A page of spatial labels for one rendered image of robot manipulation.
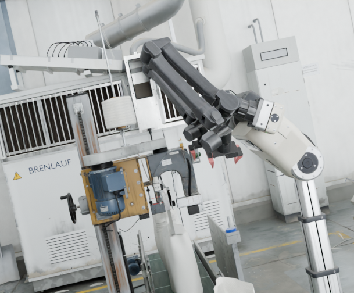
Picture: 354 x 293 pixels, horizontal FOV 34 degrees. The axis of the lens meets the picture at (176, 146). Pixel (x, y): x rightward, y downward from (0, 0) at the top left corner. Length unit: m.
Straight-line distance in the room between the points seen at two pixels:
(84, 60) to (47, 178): 1.29
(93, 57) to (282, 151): 3.47
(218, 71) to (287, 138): 3.90
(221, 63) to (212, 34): 0.33
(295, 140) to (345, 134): 5.26
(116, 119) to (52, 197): 3.10
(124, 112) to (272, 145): 0.90
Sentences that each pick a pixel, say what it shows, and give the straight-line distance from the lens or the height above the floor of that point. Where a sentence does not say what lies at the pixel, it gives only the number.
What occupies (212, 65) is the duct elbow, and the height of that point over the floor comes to 1.98.
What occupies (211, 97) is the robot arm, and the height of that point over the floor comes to 1.57.
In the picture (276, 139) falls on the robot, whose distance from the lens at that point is 2.47.
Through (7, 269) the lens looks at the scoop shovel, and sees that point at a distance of 7.28.
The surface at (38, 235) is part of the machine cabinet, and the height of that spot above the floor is 0.62.
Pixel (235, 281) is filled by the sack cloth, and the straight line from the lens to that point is 1.49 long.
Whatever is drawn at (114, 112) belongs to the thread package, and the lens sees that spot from 3.01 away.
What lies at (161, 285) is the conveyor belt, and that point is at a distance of 4.15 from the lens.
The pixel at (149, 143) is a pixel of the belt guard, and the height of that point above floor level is 1.40.
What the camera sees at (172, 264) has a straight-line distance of 3.58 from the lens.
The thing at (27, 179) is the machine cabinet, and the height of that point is 1.20.
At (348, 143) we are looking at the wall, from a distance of 7.80.
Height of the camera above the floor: 1.53
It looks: 3 degrees down
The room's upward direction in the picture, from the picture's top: 12 degrees counter-clockwise
